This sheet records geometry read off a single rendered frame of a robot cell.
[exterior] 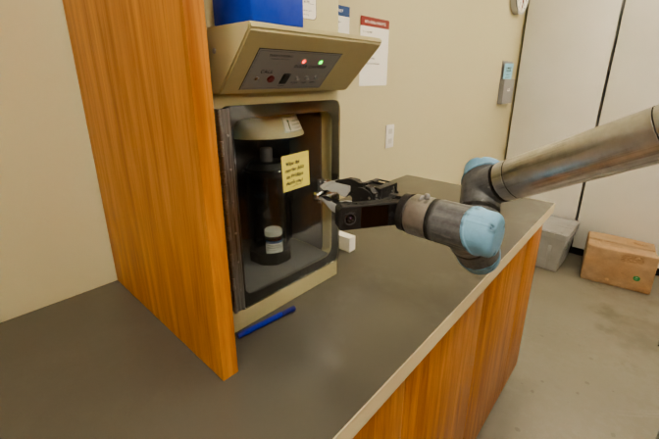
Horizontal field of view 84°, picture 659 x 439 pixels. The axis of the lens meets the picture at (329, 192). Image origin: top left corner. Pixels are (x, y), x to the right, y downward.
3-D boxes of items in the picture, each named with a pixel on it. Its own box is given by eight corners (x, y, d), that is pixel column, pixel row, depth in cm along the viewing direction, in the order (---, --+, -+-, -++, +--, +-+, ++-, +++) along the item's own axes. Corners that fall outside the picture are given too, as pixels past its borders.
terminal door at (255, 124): (235, 312, 72) (217, 106, 60) (336, 258, 94) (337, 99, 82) (237, 314, 72) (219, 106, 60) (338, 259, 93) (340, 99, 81)
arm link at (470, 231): (494, 268, 59) (484, 250, 53) (431, 248, 66) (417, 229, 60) (510, 225, 61) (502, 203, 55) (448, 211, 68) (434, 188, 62)
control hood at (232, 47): (209, 94, 59) (203, 26, 56) (338, 89, 82) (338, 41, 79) (252, 96, 52) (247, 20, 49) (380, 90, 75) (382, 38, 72)
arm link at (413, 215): (420, 245, 62) (424, 200, 60) (397, 238, 65) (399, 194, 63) (440, 232, 67) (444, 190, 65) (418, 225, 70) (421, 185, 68)
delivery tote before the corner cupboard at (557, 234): (480, 251, 316) (485, 215, 306) (499, 237, 344) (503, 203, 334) (560, 276, 276) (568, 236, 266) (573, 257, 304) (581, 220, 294)
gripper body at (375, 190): (372, 210, 79) (423, 224, 71) (346, 220, 73) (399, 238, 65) (373, 175, 76) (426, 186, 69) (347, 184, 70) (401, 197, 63)
